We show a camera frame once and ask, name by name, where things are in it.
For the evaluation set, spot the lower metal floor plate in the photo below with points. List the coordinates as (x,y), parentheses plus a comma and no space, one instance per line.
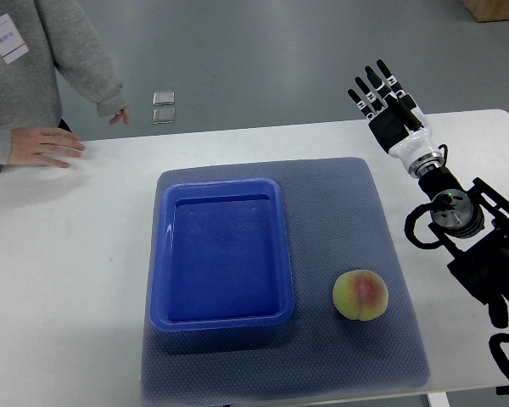
(164,115)

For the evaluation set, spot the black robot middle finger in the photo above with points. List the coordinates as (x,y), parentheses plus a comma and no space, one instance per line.
(380,90)

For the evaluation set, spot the grey sweater person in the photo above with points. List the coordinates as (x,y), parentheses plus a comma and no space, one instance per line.
(61,41)

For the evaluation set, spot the person's right hand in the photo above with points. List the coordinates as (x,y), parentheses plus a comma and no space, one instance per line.
(44,146)

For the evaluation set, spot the wooden box corner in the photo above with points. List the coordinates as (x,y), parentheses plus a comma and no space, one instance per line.
(488,10)

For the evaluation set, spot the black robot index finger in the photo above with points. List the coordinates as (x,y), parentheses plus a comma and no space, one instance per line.
(394,84)

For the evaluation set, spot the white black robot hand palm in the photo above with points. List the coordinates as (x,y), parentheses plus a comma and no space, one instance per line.
(413,148)

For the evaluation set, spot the blue plastic tray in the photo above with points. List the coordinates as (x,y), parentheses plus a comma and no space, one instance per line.
(221,257)

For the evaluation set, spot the white name badge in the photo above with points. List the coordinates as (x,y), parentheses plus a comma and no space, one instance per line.
(12,44)

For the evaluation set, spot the upper metal floor plate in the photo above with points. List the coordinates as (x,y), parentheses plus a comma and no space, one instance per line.
(162,98)

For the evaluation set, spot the person's left hand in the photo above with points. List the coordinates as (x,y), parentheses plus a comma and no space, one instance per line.
(122,115)

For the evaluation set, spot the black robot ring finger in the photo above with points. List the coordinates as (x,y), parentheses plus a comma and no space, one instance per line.
(370,96)

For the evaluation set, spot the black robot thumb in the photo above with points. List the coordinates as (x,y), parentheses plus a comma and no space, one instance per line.
(404,111)

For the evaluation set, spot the metal floor plate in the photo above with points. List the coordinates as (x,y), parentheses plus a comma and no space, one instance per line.
(164,115)
(162,98)

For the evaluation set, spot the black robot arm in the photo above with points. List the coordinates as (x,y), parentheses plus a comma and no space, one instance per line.
(473,224)

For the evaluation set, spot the yellow red peach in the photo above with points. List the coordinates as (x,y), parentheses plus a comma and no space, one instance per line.
(360,295)

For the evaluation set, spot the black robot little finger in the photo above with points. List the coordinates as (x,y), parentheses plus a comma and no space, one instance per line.
(365,109)

